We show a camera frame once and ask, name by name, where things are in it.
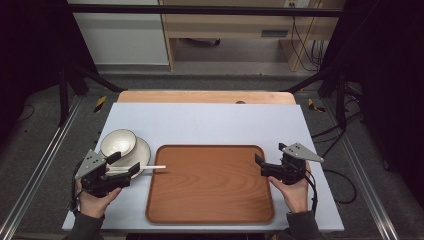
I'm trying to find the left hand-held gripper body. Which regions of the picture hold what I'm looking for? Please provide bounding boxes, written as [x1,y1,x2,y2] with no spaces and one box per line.
[73,148,132,199]

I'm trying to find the dark curtain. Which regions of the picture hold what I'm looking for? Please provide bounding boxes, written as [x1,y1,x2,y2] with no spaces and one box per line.
[0,0,100,141]
[326,0,424,209]

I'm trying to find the white cabinet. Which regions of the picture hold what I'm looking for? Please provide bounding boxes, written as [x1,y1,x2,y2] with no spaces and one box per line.
[67,0,170,66]

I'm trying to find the thin black floor cable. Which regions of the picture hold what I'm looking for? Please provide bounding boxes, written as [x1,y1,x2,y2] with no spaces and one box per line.
[15,104,36,124]

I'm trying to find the white chopstick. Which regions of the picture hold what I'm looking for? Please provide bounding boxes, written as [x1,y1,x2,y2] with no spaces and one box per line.
[106,164,167,175]

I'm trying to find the person's left hand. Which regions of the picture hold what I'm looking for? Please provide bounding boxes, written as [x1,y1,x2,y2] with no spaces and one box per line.
[76,179,123,220]

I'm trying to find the black floor cable loop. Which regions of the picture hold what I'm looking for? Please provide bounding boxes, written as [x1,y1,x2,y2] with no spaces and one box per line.
[322,168,358,205]

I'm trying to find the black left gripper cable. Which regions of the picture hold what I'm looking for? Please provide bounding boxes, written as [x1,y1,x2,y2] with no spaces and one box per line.
[68,161,84,214]

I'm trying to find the person's right hand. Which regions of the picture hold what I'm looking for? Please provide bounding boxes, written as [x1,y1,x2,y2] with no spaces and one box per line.
[267,161,313,215]

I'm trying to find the black metal stand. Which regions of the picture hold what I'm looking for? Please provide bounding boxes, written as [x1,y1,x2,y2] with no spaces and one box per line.
[285,63,349,130]
[57,58,125,127]

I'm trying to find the black hanging desk cables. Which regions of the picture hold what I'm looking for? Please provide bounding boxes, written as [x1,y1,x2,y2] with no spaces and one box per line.
[289,15,327,73]

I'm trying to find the yellow black tape strip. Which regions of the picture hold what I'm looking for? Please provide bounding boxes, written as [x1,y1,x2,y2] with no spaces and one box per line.
[306,97,326,114]
[93,95,108,114]

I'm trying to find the brown wooden tray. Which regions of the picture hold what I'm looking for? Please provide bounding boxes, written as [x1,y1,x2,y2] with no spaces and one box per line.
[145,143,276,225]

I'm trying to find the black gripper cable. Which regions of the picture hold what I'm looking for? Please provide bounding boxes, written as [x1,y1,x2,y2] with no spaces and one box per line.
[68,161,84,214]
[291,161,320,215]

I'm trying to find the white table mat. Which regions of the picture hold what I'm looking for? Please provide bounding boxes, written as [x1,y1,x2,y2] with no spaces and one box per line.
[61,101,345,233]

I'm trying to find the white ceramic bowl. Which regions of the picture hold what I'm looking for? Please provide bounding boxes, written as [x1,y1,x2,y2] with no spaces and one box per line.
[99,128,139,160]

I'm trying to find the black horizontal frame bar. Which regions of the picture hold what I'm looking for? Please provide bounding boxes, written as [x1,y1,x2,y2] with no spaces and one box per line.
[65,3,345,18]

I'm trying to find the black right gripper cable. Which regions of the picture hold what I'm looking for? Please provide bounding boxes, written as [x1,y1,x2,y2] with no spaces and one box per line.
[291,161,320,215]

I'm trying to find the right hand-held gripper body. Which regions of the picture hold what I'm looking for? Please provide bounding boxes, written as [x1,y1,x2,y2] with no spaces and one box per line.
[260,142,325,186]

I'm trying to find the light wooden desk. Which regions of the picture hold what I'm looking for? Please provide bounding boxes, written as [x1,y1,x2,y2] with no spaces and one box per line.
[158,0,347,73]

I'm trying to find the white ceramic plate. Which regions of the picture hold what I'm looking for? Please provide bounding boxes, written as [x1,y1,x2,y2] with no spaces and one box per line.
[111,136,152,180]

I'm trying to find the aluminium floor rail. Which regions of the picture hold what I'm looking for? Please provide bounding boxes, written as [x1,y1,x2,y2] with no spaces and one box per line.
[323,99,401,240]
[0,95,83,240]

